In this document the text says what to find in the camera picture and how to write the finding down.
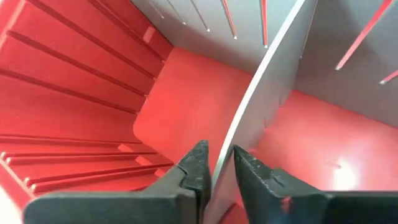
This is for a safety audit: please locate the grey slotted divider panel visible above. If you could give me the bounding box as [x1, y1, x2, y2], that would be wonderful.
[130, 0, 398, 128]

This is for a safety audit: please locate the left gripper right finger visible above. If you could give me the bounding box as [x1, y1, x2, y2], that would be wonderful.
[233, 144, 398, 224]

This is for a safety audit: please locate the red plastic bin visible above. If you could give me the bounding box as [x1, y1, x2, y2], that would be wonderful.
[0, 0, 398, 224]

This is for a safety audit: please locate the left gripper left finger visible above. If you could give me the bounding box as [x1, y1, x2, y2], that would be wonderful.
[23, 139, 212, 224]

